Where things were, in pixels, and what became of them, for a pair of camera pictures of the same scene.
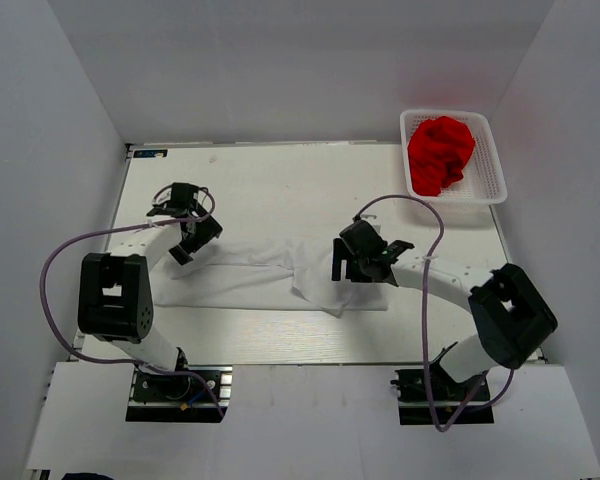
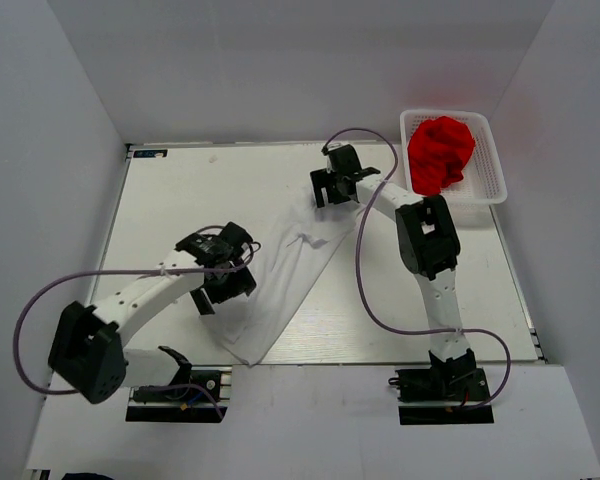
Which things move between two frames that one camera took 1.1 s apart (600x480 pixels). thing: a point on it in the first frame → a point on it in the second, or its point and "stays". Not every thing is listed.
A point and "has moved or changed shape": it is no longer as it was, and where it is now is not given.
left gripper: [209, 230] → [241, 281]
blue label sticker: [153, 153] stays
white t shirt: [274, 273] has moved or changed shape
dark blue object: [84, 476] stays
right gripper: [341, 252] → [322, 179]
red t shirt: [438, 149] stays
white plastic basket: [482, 180] stays
